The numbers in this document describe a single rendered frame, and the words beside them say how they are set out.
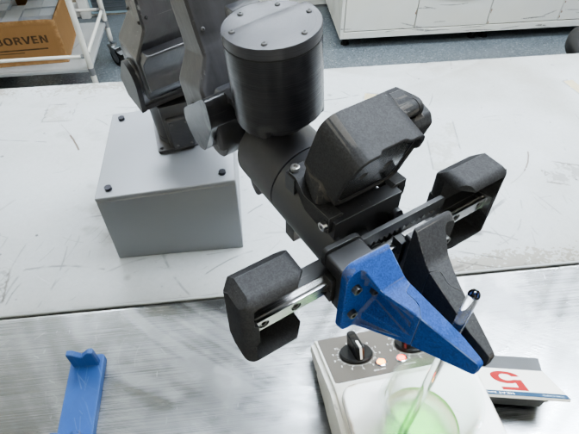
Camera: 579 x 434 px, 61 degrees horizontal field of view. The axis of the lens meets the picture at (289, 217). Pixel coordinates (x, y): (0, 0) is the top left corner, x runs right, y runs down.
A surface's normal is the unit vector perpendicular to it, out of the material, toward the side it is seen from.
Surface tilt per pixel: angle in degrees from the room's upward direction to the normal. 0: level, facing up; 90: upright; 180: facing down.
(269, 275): 0
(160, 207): 90
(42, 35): 91
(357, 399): 0
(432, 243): 45
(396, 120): 18
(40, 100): 0
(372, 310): 39
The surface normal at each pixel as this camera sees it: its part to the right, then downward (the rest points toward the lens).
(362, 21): 0.11, 0.73
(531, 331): 0.00, -0.67
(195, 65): -0.83, 0.00
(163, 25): 0.55, 0.61
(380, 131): 0.19, -0.46
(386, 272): 0.38, -0.04
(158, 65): 0.54, 0.79
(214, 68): 0.46, 0.27
